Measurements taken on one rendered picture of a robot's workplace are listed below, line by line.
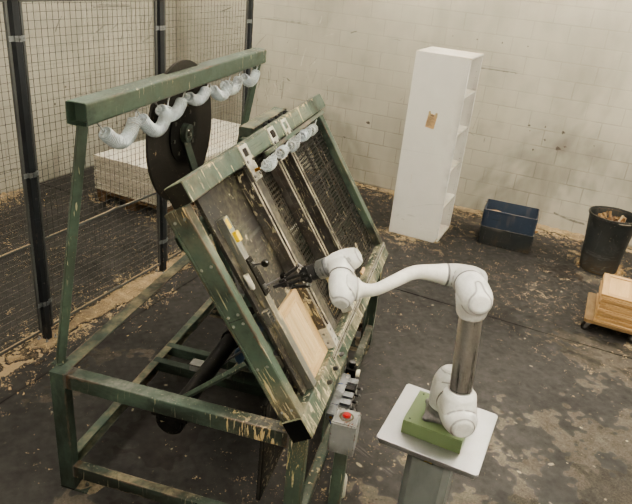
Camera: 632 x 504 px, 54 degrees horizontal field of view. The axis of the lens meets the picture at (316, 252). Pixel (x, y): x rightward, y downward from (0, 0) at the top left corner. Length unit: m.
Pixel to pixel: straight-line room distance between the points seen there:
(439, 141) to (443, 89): 0.55
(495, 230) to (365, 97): 2.60
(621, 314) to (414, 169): 2.62
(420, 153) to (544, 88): 1.85
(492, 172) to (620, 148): 1.49
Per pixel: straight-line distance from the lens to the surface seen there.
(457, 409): 2.94
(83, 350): 3.65
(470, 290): 2.65
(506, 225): 7.43
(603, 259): 7.37
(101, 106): 2.86
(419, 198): 7.18
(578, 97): 8.09
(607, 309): 6.07
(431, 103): 6.92
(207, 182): 2.79
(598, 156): 8.20
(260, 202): 3.21
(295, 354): 3.09
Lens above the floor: 2.81
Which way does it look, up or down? 25 degrees down
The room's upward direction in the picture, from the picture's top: 6 degrees clockwise
